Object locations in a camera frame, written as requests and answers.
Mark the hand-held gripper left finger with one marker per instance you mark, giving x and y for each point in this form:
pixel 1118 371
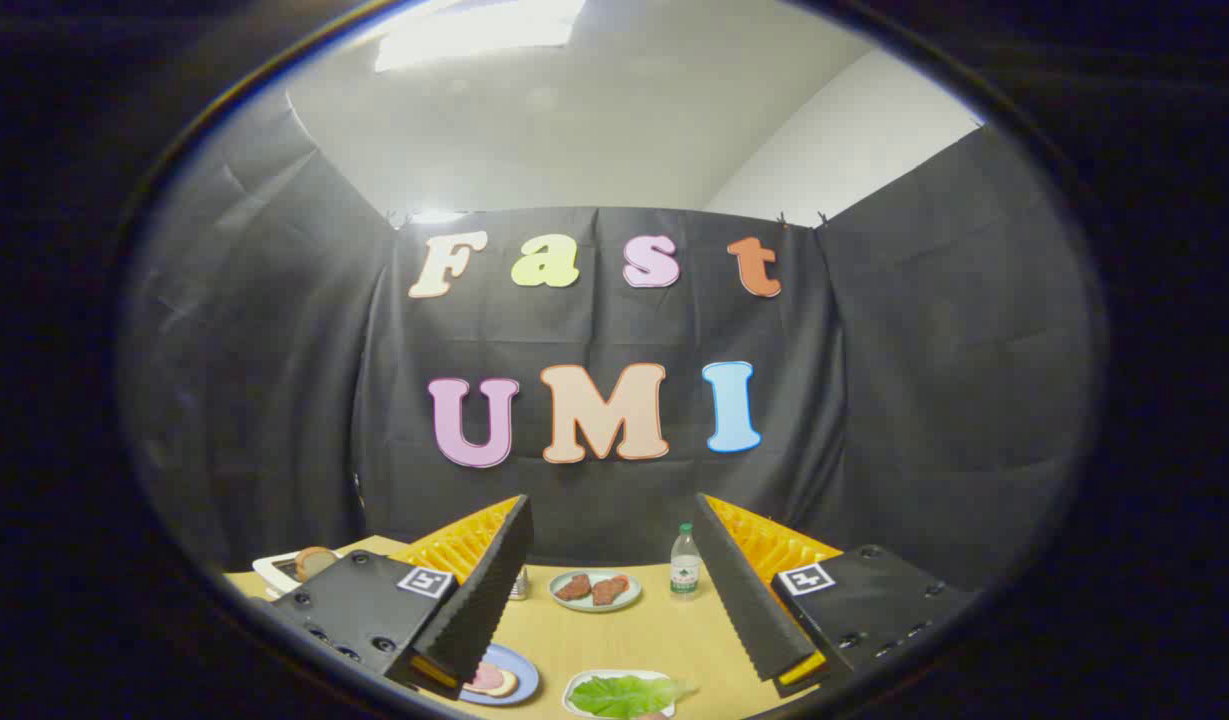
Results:
pixel 489 590

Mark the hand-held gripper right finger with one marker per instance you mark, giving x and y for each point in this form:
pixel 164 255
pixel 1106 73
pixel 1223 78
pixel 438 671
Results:
pixel 739 590

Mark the green lettuce leaf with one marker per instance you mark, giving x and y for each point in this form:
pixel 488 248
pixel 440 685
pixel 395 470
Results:
pixel 624 695

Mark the plain white bread slice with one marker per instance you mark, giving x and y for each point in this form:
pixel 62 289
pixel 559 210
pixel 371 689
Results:
pixel 316 562

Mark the clear plastic water bottle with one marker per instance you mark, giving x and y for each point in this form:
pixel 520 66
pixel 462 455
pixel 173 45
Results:
pixel 685 570

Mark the pink ham slice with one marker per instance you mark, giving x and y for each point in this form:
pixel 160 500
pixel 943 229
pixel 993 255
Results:
pixel 486 677

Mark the bread slice under ham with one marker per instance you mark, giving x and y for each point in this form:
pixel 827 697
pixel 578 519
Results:
pixel 506 682

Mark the blue plate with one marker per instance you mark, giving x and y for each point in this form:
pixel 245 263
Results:
pixel 526 680

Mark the pale green plate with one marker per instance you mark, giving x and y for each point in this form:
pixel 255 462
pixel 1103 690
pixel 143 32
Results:
pixel 596 606

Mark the white plate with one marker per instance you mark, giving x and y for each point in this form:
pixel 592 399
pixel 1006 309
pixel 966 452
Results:
pixel 584 688

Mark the white toaster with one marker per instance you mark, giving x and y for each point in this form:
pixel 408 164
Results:
pixel 272 570

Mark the ceiling light panel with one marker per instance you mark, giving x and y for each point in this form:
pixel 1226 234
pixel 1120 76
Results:
pixel 474 35

